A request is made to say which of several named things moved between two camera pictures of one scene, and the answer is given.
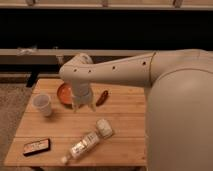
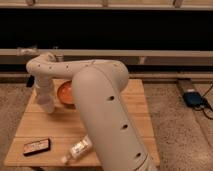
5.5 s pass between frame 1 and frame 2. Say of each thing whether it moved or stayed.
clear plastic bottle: stayed
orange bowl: stayed
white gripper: moved
